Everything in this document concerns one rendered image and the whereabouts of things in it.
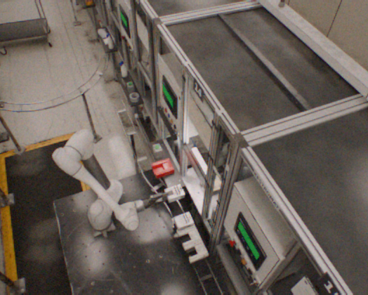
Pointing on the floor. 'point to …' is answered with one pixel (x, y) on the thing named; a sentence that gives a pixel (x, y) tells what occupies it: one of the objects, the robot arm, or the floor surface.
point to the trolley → (20, 28)
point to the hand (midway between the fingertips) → (168, 195)
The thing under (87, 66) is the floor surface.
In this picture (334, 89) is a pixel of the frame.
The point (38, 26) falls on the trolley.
